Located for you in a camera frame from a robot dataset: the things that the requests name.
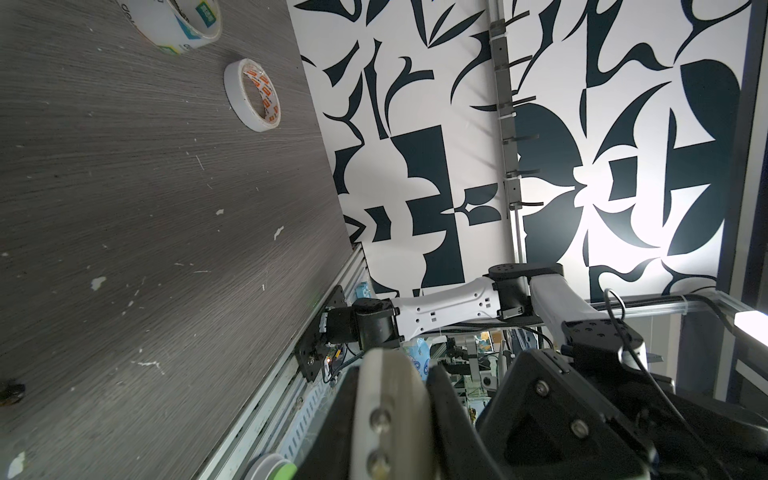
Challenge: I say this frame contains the green round button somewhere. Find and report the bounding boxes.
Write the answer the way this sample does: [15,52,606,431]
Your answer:
[243,453,298,480]

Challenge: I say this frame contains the black wall hook rack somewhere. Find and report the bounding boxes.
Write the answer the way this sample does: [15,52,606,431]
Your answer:
[487,1,543,219]

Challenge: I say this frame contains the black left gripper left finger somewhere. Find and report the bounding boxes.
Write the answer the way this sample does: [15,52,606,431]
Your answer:
[293,367,359,480]

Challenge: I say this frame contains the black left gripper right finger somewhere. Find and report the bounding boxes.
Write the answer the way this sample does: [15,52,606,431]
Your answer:
[426,365,510,479]

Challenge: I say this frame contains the large clear printed tape roll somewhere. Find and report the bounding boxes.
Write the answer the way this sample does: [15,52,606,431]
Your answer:
[116,0,223,55]

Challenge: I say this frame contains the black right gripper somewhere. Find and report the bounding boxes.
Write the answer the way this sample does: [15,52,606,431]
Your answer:
[478,350,767,479]

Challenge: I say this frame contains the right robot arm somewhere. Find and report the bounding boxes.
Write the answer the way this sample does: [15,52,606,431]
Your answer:
[296,264,767,479]

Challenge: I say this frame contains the blue owl figurine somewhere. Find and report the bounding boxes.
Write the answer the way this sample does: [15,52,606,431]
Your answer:
[355,282,375,299]

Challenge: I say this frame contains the small white orange tape roll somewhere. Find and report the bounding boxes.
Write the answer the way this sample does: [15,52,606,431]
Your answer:
[223,58,281,133]

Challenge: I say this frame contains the gold black AA battery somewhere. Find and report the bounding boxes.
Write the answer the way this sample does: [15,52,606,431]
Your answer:
[0,382,26,407]

